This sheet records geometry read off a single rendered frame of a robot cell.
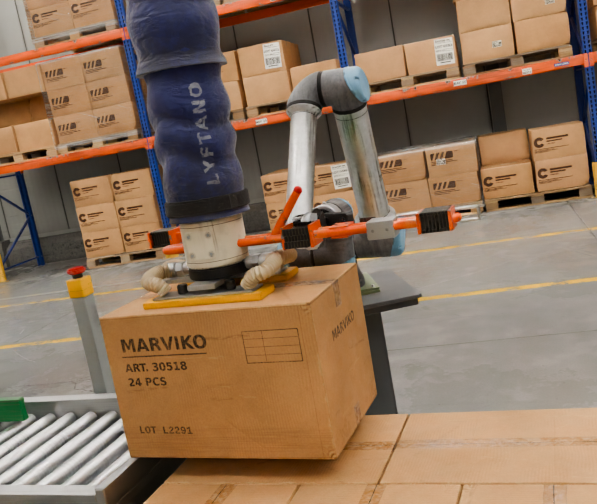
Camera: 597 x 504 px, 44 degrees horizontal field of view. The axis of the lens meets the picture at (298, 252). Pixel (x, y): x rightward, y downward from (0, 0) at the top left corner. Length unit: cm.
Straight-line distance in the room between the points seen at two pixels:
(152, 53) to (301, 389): 90
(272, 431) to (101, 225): 867
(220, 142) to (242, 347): 52
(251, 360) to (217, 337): 10
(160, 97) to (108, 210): 846
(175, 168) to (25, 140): 897
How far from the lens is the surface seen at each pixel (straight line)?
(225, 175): 190
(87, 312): 288
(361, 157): 251
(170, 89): 189
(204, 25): 191
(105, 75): 1012
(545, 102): 1034
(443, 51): 903
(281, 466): 202
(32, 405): 295
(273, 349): 180
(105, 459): 237
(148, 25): 190
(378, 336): 279
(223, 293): 188
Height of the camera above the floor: 141
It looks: 10 degrees down
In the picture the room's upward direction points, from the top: 11 degrees counter-clockwise
